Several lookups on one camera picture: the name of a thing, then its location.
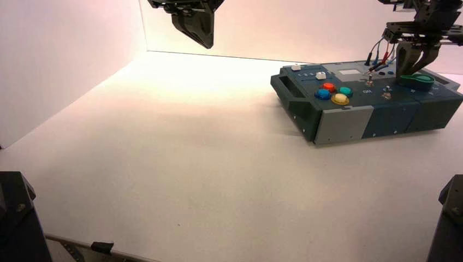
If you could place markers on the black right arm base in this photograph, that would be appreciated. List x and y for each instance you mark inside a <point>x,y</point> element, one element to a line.
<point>448,231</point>

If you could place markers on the green rotary knob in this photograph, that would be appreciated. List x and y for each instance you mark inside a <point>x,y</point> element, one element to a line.
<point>421,82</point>

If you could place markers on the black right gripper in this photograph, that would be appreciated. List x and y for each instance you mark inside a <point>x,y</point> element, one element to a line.
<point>419,33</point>

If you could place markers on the yellow dome push button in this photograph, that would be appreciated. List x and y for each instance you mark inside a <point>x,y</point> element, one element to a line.
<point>340,99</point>

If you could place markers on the metal toggle switch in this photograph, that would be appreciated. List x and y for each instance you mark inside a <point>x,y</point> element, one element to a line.
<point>369,81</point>
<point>386,94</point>

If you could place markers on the dark teal grey control box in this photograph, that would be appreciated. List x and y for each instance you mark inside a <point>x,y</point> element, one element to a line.
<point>343,123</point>

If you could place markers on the white slider switch cap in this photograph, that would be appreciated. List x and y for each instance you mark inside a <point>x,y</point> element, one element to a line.
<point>296,67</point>
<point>320,75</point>

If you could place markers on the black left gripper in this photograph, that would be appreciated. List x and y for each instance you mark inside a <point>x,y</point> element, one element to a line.
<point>184,5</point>

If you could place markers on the teal dome push button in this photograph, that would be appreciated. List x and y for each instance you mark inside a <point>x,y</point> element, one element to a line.
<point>346,92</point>

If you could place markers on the red dome push button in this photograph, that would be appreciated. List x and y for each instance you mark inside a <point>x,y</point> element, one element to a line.
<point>328,87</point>

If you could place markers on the blue dome push button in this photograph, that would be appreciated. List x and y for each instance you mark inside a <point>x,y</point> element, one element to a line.
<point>322,94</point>

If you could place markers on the black table edge clamp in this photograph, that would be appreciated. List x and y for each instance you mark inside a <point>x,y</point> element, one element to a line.
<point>101,247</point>

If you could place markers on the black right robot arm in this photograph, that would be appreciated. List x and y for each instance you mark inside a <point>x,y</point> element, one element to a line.
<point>437,11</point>

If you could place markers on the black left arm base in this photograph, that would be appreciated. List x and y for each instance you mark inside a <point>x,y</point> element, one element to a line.
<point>18,224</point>

